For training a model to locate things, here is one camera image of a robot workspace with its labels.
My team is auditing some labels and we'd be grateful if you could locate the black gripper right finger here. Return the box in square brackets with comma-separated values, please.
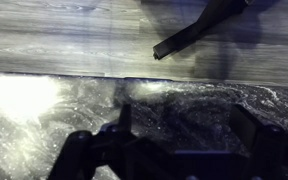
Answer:
[229, 103, 288, 180]

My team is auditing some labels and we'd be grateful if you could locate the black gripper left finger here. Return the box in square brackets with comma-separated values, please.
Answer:
[47, 103, 133, 180]

